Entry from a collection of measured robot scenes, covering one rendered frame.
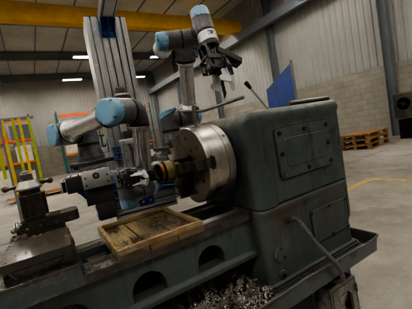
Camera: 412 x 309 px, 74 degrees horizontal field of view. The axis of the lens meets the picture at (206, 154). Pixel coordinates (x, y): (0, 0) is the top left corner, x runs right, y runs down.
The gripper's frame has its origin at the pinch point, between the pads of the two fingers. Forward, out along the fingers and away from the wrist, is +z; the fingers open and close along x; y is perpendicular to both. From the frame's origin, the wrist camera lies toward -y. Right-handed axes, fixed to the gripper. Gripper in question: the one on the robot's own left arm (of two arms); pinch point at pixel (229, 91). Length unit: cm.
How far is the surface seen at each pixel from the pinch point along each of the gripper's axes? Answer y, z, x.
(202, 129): 9.0, 9.5, -12.4
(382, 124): -974, -20, -455
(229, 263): 13, 62, -16
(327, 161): -45, 36, -5
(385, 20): -954, -330, -316
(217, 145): 8.0, 18.2, -7.3
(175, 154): 19.0, 15.4, -22.9
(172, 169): 23.6, 21.7, -18.6
